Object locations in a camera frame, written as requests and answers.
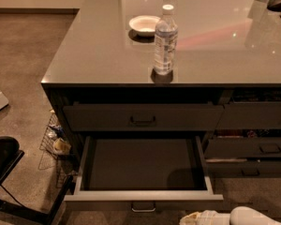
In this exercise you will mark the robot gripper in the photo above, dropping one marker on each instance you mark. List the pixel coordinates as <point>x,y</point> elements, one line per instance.
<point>215,218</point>

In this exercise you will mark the grey drawer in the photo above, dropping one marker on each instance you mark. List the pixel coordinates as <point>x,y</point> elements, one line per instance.
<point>142,117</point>
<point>143,175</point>

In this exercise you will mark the bottom right drawer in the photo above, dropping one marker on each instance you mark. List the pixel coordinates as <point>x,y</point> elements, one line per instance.
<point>264,169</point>

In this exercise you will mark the middle right drawer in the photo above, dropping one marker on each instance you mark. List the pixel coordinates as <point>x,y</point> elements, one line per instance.
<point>244,148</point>

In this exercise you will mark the top right drawer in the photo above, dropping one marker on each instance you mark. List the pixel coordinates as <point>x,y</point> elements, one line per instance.
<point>259,115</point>

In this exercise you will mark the dark kitchen counter cabinet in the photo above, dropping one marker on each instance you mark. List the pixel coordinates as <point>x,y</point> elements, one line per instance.
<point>171,86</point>

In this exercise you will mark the clear plastic water bottle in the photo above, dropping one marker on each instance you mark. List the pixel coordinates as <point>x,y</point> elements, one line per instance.
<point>166,36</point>

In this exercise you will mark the white bowl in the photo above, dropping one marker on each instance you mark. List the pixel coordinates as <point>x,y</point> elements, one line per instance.
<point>144,25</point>

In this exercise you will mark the wire basket with items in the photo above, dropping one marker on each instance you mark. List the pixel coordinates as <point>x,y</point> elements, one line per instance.
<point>53,155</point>

